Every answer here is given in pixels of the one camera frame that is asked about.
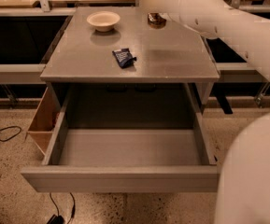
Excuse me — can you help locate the orange soda can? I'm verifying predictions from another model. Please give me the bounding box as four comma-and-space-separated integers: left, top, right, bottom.
148, 13, 166, 29

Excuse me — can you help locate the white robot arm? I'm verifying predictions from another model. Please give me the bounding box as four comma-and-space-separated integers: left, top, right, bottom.
139, 0, 270, 224

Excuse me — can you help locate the grey cabinet with counter top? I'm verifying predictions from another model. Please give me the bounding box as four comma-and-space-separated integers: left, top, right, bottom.
40, 7, 219, 118

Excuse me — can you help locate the open grey top drawer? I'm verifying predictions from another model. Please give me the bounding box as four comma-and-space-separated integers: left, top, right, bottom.
21, 84, 219, 193

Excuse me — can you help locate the white bowl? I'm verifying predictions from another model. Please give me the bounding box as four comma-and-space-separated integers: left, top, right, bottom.
87, 11, 121, 33

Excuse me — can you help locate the dark blue snack packet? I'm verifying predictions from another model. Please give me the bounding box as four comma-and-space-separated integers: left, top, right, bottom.
112, 48, 136, 68

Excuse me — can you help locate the black cable under drawer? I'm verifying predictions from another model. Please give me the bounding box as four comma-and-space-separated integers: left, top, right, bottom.
46, 192, 77, 224

